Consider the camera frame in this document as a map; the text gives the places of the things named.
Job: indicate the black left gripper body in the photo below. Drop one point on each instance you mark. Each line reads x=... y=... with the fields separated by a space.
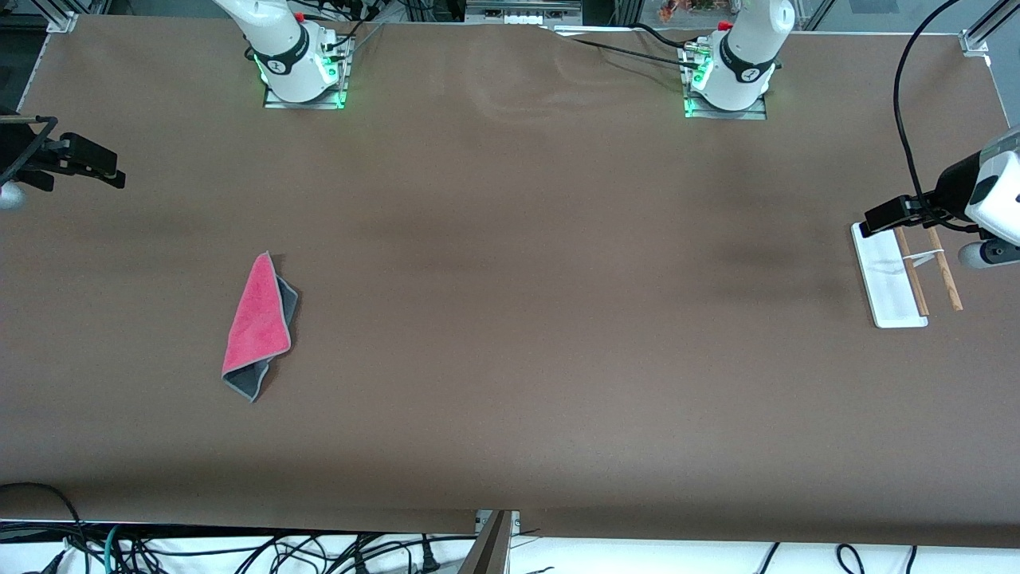
x=951 y=187

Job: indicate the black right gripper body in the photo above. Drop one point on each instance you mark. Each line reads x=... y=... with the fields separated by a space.
x=17 y=150

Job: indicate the pink and grey towel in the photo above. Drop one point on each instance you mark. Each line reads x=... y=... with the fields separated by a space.
x=256 y=319

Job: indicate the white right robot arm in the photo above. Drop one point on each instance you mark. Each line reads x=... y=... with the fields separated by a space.
x=283 y=48

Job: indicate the white towel rack wooden rods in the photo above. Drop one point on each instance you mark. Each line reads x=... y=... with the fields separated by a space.
x=888 y=279

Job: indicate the grey power strip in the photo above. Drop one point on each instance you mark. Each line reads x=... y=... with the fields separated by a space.
x=522 y=11

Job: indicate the grey support beam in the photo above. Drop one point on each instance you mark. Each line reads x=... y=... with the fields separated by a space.
x=488 y=550

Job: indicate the aluminium frame corner bracket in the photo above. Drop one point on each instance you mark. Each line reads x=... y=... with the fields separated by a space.
x=62 y=17
x=976 y=41

